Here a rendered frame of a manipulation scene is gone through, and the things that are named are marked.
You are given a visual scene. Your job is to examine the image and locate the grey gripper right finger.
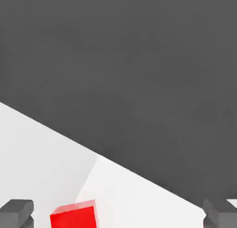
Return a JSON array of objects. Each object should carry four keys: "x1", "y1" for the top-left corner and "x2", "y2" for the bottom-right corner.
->
[{"x1": 202, "y1": 198, "x2": 237, "y2": 228}]

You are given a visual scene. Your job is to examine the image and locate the small red cube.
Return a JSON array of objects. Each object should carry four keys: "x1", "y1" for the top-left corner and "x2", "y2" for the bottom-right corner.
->
[{"x1": 49, "y1": 199, "x2": 98, "y2": 228}]

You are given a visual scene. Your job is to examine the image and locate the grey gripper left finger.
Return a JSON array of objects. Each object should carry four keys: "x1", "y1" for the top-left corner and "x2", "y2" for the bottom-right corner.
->
[{"x1": 0, "y1": 199, "x2": 35, "y2": 228}]

